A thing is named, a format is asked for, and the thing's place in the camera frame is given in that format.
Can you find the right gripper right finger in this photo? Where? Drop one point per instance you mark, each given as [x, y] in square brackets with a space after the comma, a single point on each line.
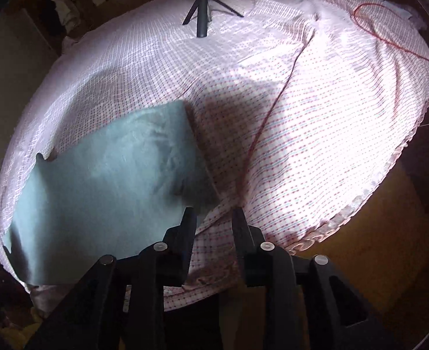
[251, 258]

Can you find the black phone tripod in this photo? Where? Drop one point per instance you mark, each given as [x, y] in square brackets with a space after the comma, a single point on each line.
[201, 7]

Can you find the pink checkered bed sheet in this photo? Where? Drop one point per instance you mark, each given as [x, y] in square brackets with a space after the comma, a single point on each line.
[301, 109]

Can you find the grey pant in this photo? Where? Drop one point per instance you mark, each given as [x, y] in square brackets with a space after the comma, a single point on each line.
[115, 192]

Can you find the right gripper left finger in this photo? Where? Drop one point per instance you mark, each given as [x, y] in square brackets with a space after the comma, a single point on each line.
[177, 257]

